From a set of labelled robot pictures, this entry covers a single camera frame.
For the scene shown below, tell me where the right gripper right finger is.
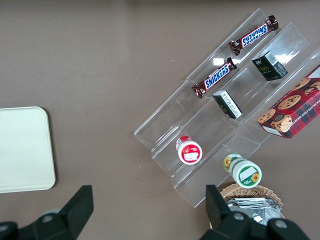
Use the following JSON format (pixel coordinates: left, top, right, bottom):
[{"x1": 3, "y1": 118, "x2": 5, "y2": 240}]
[{"x1": 201, "y1": 184, "x2": 311, "y2": 240}]

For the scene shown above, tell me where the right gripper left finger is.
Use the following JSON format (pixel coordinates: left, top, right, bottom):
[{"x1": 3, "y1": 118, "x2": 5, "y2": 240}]
[{"x1": 0, "y1": 184, "x2": 95, "y2": 240}]

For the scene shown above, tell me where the light wicker basket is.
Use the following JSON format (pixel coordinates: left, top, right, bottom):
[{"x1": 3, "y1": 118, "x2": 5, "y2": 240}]
[{"x1": 211, "y1": 183, "x2": 286, "y2": 230}]

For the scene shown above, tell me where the cream plastic tray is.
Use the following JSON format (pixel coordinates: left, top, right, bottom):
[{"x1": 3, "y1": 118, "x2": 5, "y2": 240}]
[{"x1": 0, "y1": 106, "x2": 57, "y2": 194}]

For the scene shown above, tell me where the silver foil packet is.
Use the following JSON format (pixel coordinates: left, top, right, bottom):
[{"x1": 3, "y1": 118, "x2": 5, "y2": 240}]
[{"x1": 223, "y1": 196, "x2": 285, "y2": 227}]

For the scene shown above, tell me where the green sunflower lidded cup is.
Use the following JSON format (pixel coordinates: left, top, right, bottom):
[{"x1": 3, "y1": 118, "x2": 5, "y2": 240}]
[{"x1": 222, "y1": 152, "x2": 263, "y2": 189}]

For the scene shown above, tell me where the red lidded cup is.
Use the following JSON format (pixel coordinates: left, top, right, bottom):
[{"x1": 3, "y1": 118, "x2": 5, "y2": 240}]
[{"x1": 174, "y1": 135, "x2": 203, "y2": 165}]

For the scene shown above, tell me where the clear acrylic stepped riser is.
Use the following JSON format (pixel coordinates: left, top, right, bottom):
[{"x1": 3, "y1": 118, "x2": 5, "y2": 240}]
[
  {"x1": 133, "y1": 79, "x2": 261, "y2": 209},
  {"x1": 186, "y1": 8, "x2": 320, "y2": 146}
]

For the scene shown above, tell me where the small black carton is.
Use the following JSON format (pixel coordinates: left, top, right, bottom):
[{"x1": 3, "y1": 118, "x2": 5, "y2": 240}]
[
  {"x1": 212, "y1": 89, "x2": 243, "y2": 120},
  {"x1": 250, "y1": 50, "x2": 288, "y2": 82}
]

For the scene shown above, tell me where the red tartan cookie box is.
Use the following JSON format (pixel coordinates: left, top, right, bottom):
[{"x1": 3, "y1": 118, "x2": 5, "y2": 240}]
[{"x1": 257, "y1": 64, "x2": 320, "y2": 139}]

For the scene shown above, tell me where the Snickers chocolate bar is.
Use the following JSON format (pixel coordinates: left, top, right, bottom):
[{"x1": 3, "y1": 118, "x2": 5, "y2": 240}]
[
  {"x1": 191, "y1": 57, "x2": 238, "y2": 100},
  {"x1": 229, "y1": 14, "x2": 279, "y2": 57}
]

